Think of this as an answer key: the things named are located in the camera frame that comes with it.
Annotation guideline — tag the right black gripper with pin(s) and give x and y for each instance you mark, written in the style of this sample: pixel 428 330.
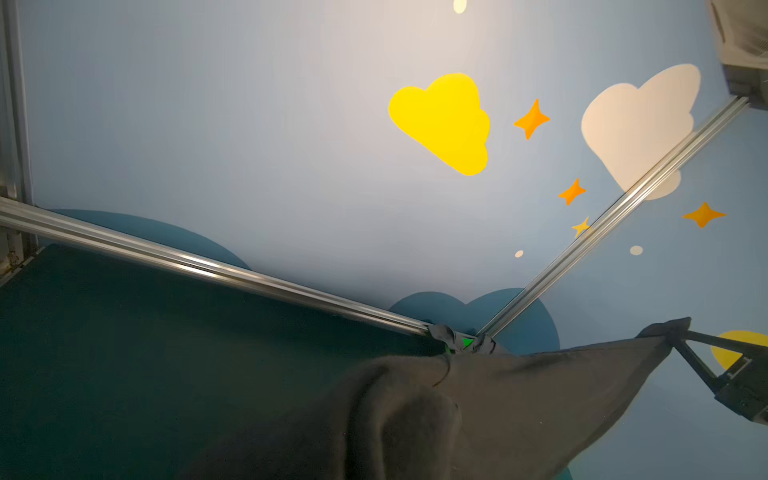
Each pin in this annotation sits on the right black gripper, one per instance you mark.
pixel 742 387

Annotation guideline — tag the black t shirt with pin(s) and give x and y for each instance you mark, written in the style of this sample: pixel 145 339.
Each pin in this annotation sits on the black t shirt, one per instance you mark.
pixel 458 416

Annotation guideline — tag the grey t shirt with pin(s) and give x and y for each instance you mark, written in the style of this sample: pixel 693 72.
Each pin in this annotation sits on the grey t shirt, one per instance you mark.
pixel 452 341

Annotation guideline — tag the right aluminium frame post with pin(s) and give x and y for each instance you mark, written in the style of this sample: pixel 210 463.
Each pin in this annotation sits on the right aluminium frame post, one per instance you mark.
pixel 639 192

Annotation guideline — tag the aluminium frame post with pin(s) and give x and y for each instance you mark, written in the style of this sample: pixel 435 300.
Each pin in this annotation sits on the aluminium frame post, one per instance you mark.
pixel 17 247
pixel 639 192

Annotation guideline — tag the back aluminium frame rail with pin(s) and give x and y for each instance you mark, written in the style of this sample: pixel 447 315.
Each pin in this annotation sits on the back aluminium frame rail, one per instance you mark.
pixel 33 220

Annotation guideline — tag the left aluminium frame post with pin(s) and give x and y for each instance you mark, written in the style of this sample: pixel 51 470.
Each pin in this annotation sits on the left aluminium frame post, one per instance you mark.
pixel 17 247

